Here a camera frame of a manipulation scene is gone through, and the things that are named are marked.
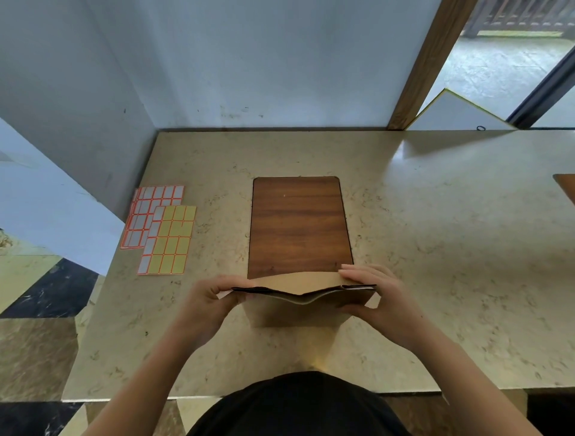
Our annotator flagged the person's right hand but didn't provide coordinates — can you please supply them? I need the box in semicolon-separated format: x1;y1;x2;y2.
337;264;431;352

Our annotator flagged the person's left hand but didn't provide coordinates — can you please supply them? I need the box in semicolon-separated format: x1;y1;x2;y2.
175;275;258;350

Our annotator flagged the brown paper envelope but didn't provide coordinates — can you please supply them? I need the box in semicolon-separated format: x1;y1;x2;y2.
231;271;377;328

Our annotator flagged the person's right forearm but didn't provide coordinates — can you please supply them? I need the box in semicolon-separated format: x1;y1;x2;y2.
406;324;542;436

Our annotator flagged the person's left forearm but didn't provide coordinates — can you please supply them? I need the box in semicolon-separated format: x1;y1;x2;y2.
84;323;212;436

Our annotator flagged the wooden board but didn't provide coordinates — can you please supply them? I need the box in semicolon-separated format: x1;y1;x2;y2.
247;176;354;280

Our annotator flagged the yellow label sticker sheet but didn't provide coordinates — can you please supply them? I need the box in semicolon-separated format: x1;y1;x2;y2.
137;205;197;275

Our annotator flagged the person's black shirt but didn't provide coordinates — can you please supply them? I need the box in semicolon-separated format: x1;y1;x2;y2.
186;371;411;436

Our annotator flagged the orange-bordered label sticker sheet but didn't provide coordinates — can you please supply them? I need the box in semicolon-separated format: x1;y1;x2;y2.
120;185;185;250

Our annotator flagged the white board with yellow edge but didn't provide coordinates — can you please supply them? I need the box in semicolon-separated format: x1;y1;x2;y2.
405;88;518;131

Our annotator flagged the brown wooden object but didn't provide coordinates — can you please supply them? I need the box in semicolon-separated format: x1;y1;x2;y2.
553;173;575;205

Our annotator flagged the wooden door frame post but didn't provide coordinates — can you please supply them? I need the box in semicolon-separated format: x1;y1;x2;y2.
387;0;479;131

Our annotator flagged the dark metal door frame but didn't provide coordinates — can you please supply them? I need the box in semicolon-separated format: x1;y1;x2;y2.
507;45;575;130

